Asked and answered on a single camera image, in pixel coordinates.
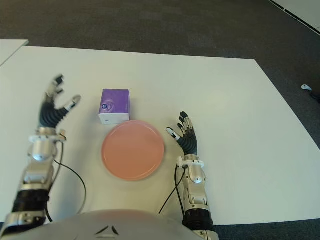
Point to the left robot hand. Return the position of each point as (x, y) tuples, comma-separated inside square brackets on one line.
[(48, 116)]

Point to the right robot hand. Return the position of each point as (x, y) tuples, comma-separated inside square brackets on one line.
[(188, 142)]

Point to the purple tissue paper pack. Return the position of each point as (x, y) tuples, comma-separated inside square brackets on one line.
[(113, 100)]

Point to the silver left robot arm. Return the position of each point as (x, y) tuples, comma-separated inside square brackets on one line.
[(40, 150)]

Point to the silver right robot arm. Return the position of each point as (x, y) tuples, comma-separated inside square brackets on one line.
[(196, 172)]

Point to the pink round plate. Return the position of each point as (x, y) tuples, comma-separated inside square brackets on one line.
[(132, 152)]

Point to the white side table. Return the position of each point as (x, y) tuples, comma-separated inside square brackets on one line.
[(10, 48)]

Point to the silver robot torso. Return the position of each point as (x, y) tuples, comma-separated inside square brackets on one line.
[(125, 225)]

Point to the small white floor object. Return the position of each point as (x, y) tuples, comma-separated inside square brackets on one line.
[(305, 87)]

